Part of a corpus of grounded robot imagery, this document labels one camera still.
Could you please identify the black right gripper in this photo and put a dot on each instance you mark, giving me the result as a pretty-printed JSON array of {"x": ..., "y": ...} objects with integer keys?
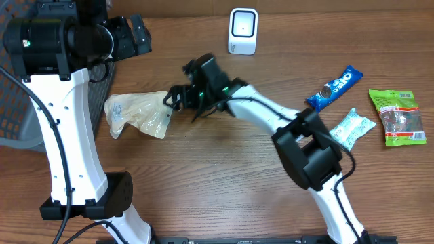
[{"x": 181, "y": 89}]

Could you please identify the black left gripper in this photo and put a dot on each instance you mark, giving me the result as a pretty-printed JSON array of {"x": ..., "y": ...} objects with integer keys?
[{"x": 129, "y": 47}]

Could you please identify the beige paper snack bag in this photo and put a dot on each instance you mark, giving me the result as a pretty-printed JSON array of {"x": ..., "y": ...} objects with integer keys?
[{"x": 144, "y": 111}]

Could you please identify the blue snack packet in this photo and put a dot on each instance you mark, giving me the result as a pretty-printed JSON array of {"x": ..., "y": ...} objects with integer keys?
[{"x": 334, "y": 89}]

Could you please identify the light teal snack packet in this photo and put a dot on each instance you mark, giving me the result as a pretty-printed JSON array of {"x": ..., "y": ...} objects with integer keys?
[{"x": 352, "y": 127}]

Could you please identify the green clear snack bag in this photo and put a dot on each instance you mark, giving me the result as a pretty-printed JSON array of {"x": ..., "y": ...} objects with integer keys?
[{"x": 400, "y": 116}]

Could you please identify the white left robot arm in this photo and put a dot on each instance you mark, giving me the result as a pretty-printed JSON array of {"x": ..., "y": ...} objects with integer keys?
[{"x": 52, "y": 54}]

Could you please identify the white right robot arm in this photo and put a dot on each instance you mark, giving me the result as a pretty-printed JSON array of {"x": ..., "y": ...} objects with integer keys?
[{"x": 308, "y": 153}]

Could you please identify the white barcode scanner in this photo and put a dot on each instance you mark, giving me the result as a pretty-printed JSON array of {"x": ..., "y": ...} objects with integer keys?
[{"x": 243, "y": 30}]

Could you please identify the grey plastic mesh basket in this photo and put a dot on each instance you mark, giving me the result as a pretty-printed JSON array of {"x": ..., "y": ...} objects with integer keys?
[{"x": 19, "y": 123}]

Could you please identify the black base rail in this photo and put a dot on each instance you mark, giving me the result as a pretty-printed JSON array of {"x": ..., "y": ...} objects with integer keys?
[{"x": 309, "y": 239}]

